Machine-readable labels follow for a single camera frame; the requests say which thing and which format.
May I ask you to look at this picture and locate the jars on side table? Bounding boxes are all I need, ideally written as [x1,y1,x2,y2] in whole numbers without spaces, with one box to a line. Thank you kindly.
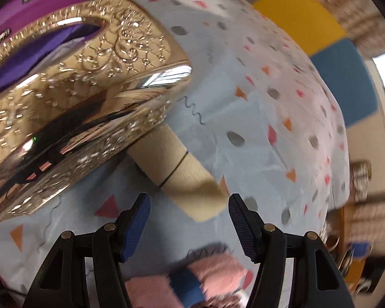
[350,160,372,202]

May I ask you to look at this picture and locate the patterned plastic tablecloth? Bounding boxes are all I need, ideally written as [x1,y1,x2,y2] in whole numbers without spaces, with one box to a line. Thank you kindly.
[0,0,353,307]

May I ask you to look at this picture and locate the blue folding chair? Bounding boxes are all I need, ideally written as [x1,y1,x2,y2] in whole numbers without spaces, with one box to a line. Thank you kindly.
[352,242,373,259]

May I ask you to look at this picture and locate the beige sock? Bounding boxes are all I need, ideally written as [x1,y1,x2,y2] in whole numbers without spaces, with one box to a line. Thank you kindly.
[127,124,228,222]

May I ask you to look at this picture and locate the ornate gold tissue box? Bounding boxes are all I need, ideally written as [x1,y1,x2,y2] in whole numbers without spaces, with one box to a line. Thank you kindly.
[0,0,192,223]

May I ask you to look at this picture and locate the pink towel blue band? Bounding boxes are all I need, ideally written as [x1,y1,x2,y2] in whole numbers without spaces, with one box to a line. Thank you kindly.
[125,252,248,307]

